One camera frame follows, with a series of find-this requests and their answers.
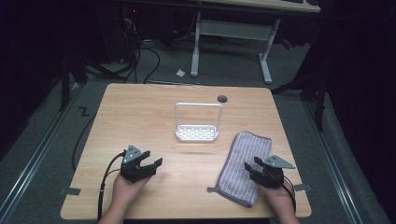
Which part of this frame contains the white rack with handle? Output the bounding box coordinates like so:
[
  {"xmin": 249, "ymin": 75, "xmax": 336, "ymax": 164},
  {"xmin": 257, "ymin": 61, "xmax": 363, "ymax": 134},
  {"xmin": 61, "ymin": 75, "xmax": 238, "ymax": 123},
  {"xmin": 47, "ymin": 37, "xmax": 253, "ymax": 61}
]
[{"xmin": 175, "ymin": 102, "xmax": 224, "ymax": 143}]

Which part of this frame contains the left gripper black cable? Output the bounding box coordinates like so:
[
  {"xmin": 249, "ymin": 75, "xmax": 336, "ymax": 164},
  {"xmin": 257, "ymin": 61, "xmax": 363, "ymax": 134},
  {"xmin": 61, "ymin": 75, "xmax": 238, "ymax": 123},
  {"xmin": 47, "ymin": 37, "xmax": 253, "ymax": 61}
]
[{"xmin": 96, "ymin": 150, "xmax": 126, "ymax": 222}]

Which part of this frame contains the purple striped cloth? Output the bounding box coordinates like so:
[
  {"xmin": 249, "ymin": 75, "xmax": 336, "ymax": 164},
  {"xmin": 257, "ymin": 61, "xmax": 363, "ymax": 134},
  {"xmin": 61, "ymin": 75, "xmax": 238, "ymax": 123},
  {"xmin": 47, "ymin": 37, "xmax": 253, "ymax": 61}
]
[{"xmin": 206, "ymin": 131, "xmax": 273, "ymax": 209}]

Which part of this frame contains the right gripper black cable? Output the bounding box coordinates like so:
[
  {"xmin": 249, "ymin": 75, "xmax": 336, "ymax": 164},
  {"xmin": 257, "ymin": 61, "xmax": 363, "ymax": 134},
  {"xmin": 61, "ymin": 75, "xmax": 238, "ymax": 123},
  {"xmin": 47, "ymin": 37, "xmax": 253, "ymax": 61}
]
[{"xmin": 281, "ymin": 175, "xmax": 297, "ymax": 213}]

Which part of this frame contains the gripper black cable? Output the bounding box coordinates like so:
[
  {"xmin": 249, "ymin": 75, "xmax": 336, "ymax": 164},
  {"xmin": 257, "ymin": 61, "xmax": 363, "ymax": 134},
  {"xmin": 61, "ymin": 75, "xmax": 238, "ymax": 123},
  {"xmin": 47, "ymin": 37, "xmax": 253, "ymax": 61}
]
[
  {"xmin": 96, "ymin": 150, "xmax": 126, "ymax": 222},
  {"xmin": 281, "ymin": 175, "xmax": 297, "ymax": 213}
]

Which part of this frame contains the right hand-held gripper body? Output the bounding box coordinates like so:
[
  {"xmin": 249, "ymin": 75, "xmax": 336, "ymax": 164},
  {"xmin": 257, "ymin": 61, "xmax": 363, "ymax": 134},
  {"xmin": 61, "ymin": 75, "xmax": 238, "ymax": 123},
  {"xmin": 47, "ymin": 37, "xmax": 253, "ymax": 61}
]
[{"xmin": 248, "ymin": 154, "xmax": 296, "ymax": 189}]

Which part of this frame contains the metal floor rail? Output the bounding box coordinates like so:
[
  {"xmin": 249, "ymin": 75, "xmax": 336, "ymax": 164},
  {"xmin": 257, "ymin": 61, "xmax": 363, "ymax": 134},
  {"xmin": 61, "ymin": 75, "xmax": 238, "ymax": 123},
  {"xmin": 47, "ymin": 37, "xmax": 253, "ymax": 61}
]
[
  {"xmin": 303, "ymin": 102, "xmax": 364, "ymax": 224},
  {"xmin": 0, "ymin": 83, "xmax": 86, "ymax": 220}
]

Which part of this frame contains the black floor cable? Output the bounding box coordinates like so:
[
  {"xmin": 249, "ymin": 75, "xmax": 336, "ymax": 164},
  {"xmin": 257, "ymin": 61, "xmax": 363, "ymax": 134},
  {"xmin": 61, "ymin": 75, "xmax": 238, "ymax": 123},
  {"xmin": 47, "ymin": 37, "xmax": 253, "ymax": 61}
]
[{"xmin": 71, "ymin": 113, "xmax": 97, "ymax": 172}]

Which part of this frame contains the dark computer tower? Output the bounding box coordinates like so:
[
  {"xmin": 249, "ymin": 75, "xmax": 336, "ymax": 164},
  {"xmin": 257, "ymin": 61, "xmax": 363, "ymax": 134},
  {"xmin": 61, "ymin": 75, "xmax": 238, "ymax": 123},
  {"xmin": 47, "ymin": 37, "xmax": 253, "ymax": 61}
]
[{"xmin": 95, "ymin": 5, "xmax": 142, "ymax": 63}]

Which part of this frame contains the white frame desk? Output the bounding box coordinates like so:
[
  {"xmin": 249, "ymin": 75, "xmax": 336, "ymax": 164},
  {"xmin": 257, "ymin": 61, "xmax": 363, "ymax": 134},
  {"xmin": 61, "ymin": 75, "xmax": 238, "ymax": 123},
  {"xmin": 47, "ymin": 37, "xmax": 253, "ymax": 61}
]
[{"xmin": 190, "ymin": 0, "xmax": 321, "ymax": 85}]

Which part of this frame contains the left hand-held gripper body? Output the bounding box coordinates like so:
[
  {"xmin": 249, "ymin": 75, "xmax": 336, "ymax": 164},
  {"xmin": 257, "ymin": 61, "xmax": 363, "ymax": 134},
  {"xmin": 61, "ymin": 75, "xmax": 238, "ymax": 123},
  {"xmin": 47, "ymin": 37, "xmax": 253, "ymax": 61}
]
[{"xmin": 120, "ymin": 145, "xmax": 157, "ymax": 183}]

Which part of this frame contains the bundle of black cables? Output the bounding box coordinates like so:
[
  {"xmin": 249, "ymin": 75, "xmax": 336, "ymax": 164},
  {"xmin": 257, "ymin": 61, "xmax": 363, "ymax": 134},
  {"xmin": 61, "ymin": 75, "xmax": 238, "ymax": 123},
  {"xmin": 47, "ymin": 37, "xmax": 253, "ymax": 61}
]
[{"xmin": 120, "ymin": 18, "xmax": 162, "ymax": 85}]

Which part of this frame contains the person's right hand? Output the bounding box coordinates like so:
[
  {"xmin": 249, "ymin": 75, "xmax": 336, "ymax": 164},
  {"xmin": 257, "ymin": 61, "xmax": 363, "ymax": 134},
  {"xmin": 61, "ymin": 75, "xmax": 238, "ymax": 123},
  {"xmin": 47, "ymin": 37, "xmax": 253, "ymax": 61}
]
[{"xmin": 258, "ymin": 184, "xmax": 295, "ymax": 216}]

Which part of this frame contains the person's left hand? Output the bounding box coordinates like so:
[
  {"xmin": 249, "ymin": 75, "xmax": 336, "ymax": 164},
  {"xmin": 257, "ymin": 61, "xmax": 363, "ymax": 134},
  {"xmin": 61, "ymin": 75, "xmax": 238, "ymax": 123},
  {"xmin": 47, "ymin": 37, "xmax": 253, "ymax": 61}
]
[{"xmin": 111, "ymin": 174, "xmax": 150, "ymax": 211}]

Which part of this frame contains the black metal stand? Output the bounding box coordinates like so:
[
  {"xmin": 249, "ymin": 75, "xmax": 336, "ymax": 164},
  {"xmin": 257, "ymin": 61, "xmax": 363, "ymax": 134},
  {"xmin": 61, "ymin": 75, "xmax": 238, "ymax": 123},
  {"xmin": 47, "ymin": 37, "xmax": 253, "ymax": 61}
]
[
  {"xmin": 58, "ymin": 54, "xmax": 89, "ymax": 112},
  {"xmin": 270, "ymin": 60, "xmax": 329, "ymax": 133}
]

